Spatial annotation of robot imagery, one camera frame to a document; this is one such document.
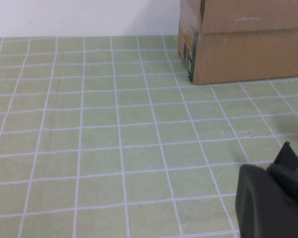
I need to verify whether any brown cardboard box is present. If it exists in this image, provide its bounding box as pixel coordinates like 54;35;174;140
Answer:
178;0;298;85

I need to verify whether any green checked tablecloth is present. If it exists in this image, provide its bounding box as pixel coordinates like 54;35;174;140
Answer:
0;35;298;238

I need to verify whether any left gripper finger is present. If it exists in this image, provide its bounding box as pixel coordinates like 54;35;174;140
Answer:
266;141;298;199

